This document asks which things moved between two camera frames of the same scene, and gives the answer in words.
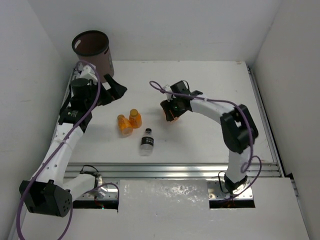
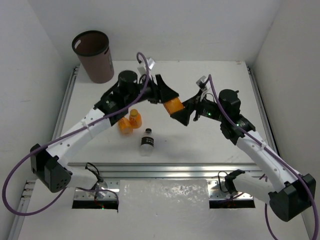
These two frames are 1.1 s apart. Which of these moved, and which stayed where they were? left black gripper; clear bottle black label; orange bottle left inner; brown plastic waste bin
Moved: left black gripper
Stayed: brown plastic waste bin; orange bottle left inner; clear bottle black label
